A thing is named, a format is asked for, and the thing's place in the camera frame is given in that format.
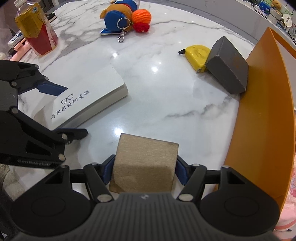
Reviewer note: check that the brown plush bear keychain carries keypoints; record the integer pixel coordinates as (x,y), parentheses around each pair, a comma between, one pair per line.
(118,18)

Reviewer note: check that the dark grey gift box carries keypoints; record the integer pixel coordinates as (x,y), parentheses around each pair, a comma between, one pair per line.
(228,66)

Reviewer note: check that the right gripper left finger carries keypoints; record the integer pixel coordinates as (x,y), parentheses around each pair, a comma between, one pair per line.
(97,178)

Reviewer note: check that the brown cardboard box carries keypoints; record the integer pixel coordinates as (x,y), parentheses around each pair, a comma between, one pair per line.
(143,165)

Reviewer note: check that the orange storage box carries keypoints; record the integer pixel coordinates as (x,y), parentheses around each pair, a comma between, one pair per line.
(262,147)

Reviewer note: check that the yellow tape measure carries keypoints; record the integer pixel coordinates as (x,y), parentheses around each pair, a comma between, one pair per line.
(197,56)

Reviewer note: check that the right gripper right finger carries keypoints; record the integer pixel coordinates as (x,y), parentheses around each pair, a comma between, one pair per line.
(192,177)

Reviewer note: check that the orange crochet ball toy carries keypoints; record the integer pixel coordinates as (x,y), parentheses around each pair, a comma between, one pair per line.
(141,20)

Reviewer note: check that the white glasses case box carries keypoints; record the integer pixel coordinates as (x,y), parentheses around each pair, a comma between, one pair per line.
(81,102)

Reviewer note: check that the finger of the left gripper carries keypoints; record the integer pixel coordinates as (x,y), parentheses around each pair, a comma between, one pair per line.
(71,134)
(50,88)

